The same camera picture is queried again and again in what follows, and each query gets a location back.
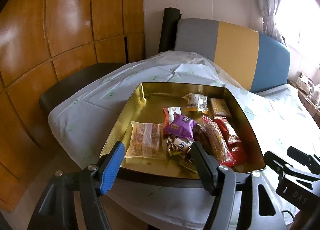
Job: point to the gold-wrapped candies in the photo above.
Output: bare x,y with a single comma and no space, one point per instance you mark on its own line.
181,147

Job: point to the gold metal tin box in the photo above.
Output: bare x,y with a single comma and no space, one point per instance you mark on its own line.
160,121

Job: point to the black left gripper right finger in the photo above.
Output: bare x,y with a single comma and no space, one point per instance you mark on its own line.
217,179

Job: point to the black rolled mat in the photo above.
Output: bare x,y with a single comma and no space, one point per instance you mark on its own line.
171,17

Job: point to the cluttered side shelf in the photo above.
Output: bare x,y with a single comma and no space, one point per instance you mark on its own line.
308,94

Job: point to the large clear cracker packet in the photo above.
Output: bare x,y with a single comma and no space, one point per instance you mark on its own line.
146,141

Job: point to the wooden cabinet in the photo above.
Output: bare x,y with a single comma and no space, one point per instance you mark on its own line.
42,42

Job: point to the white tablecloth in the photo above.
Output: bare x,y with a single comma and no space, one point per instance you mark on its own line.
82,123

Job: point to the grey yellow blue chair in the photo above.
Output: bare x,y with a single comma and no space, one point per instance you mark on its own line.
256,61

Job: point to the grain bar red wrapper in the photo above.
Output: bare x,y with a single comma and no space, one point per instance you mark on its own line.
217,142

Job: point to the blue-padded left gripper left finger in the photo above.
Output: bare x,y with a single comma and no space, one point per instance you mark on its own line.
110,166

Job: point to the orange-edged clear snack packet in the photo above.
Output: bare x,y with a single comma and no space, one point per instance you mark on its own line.
196,103

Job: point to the black stool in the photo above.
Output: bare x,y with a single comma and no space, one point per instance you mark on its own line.
68,86

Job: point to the tan cracker packet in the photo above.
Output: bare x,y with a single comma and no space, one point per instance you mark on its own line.
219,107

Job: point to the brown red-ended snack bar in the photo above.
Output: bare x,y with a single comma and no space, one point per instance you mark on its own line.
200,136

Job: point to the white red snack packet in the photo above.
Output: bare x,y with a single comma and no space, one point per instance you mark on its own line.
169,117

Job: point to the purple snack packet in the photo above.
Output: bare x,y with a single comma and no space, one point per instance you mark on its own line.
182,127

